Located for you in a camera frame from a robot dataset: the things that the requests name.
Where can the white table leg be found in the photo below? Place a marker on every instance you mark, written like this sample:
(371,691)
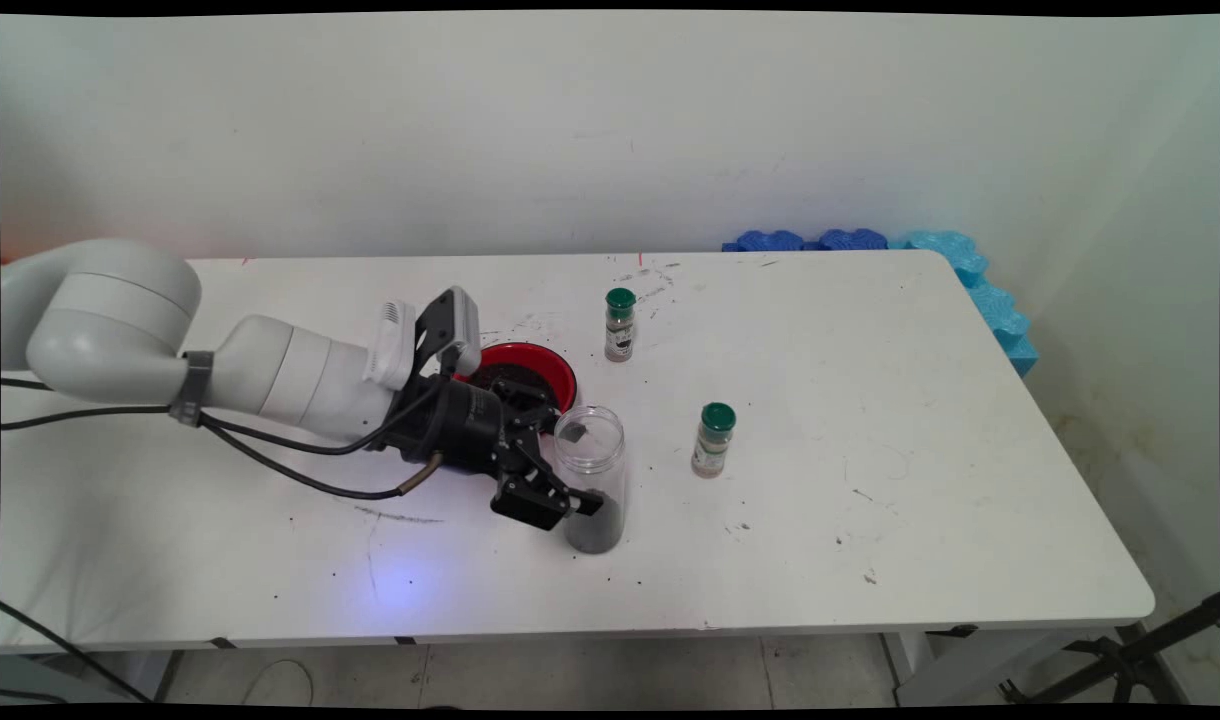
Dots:
(150,675)

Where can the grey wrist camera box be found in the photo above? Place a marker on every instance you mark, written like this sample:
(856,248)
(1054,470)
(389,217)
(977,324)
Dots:
(460,320)

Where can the black tripod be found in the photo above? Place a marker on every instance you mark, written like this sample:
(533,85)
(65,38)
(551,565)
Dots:
(1130,655)

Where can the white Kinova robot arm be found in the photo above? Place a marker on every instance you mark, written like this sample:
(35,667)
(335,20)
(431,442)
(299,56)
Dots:
(110,310)

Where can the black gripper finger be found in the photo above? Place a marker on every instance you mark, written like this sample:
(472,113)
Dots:
(530,500)
(535,398)

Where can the clear plastic jar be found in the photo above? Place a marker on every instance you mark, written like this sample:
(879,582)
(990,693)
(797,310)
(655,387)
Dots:
(605,450)

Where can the white table leg frame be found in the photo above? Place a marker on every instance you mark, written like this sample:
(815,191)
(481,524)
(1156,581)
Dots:
(910,660)

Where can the red bowl with dark seeds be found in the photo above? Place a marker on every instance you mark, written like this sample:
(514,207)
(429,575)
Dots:
(552,366)

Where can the light blue foam mat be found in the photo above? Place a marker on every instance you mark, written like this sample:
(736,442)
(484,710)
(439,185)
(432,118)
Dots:
(990,300)

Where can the green lid spice jar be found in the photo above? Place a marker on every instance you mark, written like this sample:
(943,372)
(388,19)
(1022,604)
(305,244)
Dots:
(620,325)
(713,445)

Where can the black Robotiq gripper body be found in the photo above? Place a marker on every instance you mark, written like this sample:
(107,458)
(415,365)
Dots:
(460,430)

